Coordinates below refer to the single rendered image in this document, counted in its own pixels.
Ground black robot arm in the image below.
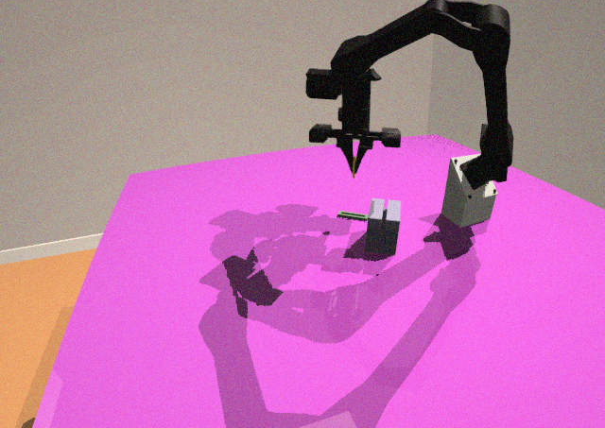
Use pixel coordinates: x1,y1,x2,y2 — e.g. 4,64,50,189
306,0,514,190

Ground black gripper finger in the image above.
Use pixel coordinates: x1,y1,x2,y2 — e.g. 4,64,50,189
336,139,354,174
354,142,373,174

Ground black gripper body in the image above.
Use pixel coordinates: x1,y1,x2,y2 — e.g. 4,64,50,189
309,101,401,147

